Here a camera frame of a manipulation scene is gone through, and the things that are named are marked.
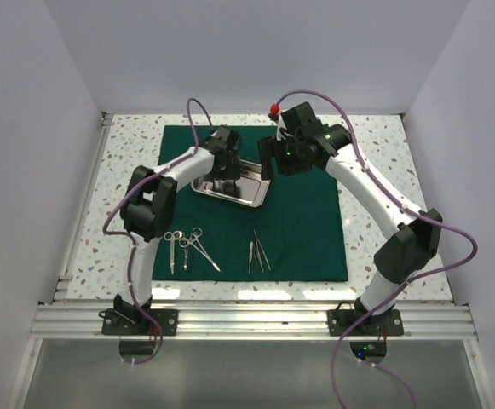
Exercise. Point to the long steel curved forceps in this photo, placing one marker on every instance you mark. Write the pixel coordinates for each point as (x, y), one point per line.
(194, 237)

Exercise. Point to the dark green surgical cloth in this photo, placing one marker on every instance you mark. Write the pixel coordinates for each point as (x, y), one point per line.
(286, 229)

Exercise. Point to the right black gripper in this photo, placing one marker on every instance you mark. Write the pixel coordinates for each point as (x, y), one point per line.
(267, 146)

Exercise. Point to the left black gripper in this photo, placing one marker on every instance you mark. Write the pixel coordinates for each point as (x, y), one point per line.
(232, 173)

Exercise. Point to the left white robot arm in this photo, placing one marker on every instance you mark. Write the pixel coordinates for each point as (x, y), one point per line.
(148, 209)

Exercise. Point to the steel surgical scissors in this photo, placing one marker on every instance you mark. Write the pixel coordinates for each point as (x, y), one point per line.
(172, 237)

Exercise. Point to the aluminium rail frame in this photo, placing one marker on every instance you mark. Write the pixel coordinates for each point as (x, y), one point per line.
(439, 354)

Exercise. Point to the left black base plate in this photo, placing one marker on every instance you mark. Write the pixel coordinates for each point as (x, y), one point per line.
(116, 325)

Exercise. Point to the stainless steel instrument tray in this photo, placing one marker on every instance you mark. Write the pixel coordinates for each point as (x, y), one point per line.
(249, 190)

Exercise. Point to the steel tweezers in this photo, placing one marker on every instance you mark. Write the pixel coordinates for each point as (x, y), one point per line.
(261, 256)
(250, 256)

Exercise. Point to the small steel hemostat clamp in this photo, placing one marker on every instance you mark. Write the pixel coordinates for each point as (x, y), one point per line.
(185, 245)

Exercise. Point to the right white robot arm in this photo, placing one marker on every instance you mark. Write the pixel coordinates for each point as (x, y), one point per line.
(412, 235)

